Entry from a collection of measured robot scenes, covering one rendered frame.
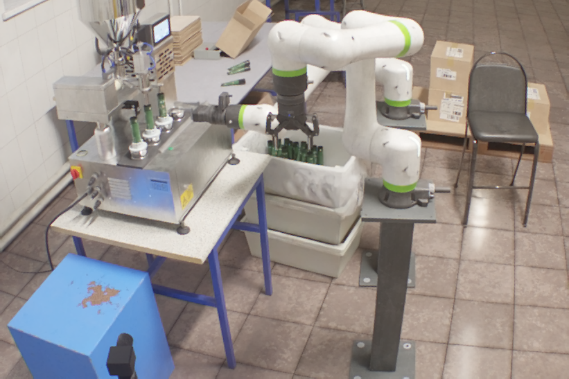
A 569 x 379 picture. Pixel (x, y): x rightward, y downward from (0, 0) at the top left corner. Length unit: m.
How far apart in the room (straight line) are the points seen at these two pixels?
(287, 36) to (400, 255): 1.02
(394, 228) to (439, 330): 0.92
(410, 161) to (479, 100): 1.69
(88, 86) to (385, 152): 1.09
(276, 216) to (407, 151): 1.27
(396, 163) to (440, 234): 1.58
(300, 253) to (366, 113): 1.31
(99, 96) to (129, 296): 0.76
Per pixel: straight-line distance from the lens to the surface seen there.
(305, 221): 3.04
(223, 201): 2.47
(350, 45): 1.50
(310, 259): 3.18
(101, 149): 2.32
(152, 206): 2.31
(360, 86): 1.99
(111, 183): 2.35
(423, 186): 2.11
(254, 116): 2.21
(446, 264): 3.33
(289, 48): 1.53
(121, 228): 2.41
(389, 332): 2.51
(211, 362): 2.80
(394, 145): 1.99
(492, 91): 3.66
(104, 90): 2.20
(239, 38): 3.93
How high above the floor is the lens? 2.09
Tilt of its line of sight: 30 degrees down
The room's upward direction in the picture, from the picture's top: 3 degrees counter-clockwise
